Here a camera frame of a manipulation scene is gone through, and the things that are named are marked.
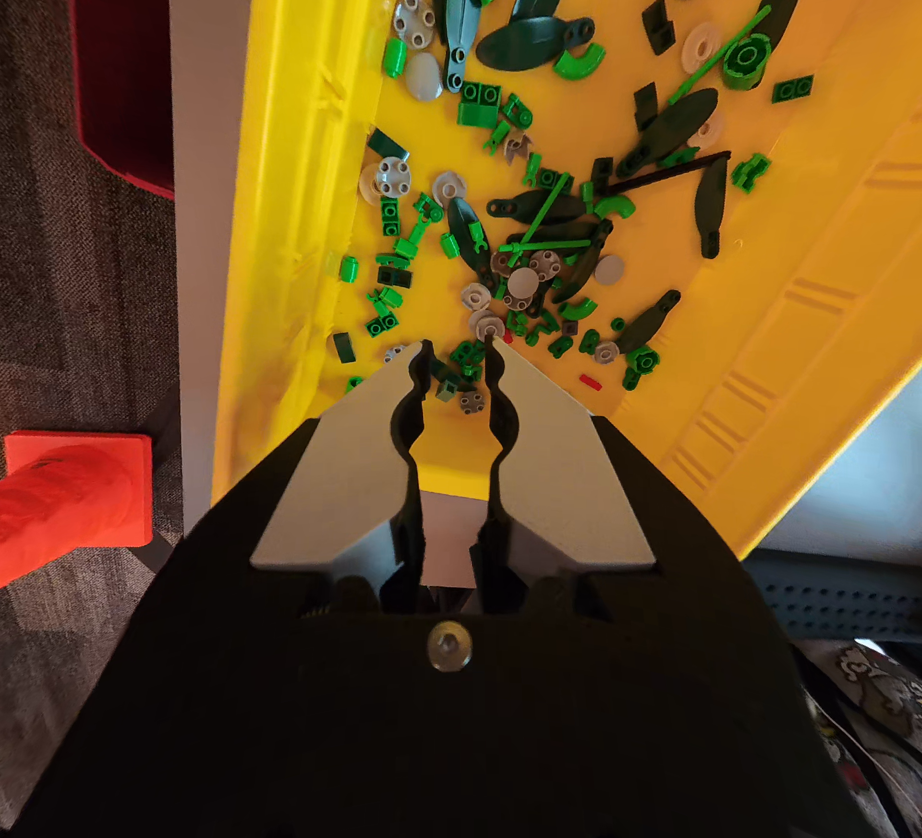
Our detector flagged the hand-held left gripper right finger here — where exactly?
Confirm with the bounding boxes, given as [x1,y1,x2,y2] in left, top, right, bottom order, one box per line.
[470,336,658,614]

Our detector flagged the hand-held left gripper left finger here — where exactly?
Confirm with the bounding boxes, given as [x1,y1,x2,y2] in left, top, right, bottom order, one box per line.
[251,340,437,614]

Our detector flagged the yellow plastic tray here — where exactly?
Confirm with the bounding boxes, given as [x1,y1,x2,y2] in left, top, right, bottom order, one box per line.
[211,0,922,561]

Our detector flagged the pile of toy building bricks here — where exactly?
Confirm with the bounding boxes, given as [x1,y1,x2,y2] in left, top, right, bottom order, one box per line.
[328,0,822,396]

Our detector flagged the white desk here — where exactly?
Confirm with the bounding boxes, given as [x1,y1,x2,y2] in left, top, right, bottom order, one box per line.
[167,0,922,590]

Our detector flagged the orange cone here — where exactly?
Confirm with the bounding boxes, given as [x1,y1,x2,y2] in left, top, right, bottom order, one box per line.
[0,431,154,587]

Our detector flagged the grey perforated chair part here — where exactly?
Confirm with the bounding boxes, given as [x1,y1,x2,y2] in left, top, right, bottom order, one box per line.
[742,548,922,644]

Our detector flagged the patterned cloth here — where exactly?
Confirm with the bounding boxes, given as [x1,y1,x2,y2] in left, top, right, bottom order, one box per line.
[789,640,922,838]

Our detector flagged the red plastic container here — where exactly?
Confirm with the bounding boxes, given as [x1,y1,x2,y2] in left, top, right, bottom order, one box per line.
[68,0,176,199]

